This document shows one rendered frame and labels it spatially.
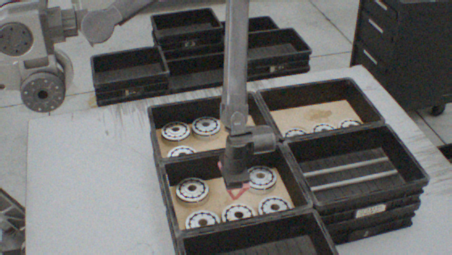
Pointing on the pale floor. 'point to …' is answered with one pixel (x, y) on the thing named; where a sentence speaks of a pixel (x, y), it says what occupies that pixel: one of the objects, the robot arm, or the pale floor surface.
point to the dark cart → (407, 50)
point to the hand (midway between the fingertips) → (232, 189)
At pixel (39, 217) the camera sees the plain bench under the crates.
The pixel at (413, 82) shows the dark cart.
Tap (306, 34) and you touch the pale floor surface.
